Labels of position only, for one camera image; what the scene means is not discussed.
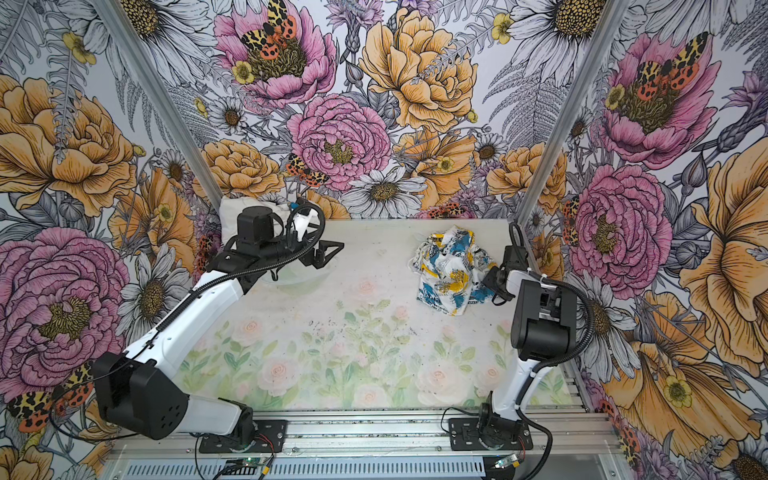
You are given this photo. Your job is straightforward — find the white crumpled cloth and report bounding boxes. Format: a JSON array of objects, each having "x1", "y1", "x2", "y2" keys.
[{"x1": 218, "y1": 197, "x2": 290, "y2": 243}]

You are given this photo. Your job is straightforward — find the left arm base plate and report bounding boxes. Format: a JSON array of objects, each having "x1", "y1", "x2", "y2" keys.
[{"x1": 199, "y1": 419, "x2": 288, "y2": 454}]

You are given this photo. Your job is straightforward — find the right aluminium corner post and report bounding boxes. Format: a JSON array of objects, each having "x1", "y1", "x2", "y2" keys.
[{"x1": 516, "y1": 0, "x2": 631, "y2": 226}]

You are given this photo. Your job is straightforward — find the aluminium corner post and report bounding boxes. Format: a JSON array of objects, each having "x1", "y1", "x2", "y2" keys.
[
  {"x1": 516, "y1": 0, "x2": 631, "y2": 226},
  {"x1": 94, "y1": 1, "x2": 223, "y2": 209}
]

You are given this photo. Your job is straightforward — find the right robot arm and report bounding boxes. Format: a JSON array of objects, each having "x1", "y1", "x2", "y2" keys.
[{"x1": 478, "y1": 246, "x2": 578, "y2": 449}]

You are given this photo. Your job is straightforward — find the left aluminium corner post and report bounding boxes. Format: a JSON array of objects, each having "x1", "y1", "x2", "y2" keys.
[{"x1": 94, "y1": 1, "x2": 223, "y2": 209}]

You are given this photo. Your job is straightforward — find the aluminium front rail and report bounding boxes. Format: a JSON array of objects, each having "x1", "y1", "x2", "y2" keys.
[{"x1": 110, "y1": 410, "x2": 619, "y2": 460}]

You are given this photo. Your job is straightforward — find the newspaper print colourful cloth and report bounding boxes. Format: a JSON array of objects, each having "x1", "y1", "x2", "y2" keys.
[{"x1": 409, "y1": 226, "x2": 497, "y2": 316}]

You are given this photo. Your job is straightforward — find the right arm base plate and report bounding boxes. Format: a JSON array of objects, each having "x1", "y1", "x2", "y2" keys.
[{"x1": 447, "y1": 417, "x2": 533, "y2": 451}]

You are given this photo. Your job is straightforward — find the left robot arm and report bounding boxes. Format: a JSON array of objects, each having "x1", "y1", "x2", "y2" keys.
[{"x1": 92, "y1": 201, "x2": 344, "y2": 448}]

